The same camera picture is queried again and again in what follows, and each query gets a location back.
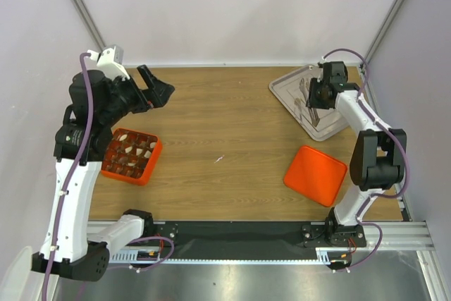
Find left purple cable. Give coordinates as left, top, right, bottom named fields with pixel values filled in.
left=41, top=51, right=175, bottom=301

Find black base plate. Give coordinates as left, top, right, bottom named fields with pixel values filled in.
left=155, top=221, right=367, bottom=249

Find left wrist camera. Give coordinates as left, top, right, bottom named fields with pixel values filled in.
left=80, top=45, right=130, bottom=81

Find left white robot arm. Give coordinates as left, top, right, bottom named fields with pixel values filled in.
left=32, top=65, right=175, bottom=281

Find grey cable duct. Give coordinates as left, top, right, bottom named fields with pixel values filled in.
left=109, top=247, right=351, bottom=267

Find orange box lid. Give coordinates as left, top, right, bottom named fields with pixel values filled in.
left=283, top=145, right=347, bottom=207

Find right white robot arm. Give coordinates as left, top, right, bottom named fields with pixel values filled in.
left=307, top=61, right=407, bottom=247

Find metal tray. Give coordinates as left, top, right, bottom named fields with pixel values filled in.
left=268, top=65, right=349, bottom=142

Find orange compartment chocolate box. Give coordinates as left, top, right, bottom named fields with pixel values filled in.
left=101, top=128, right=163, bottom=186

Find metal tongs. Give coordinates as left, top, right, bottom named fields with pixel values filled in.
left=295, top=78, right=320, bottom=127

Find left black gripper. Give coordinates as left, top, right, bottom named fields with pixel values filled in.
left=99, top=64, right=174, bottom=125

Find aluminium frame rail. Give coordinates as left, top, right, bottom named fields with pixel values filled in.
left=364, top=221, right=436, bottom=251

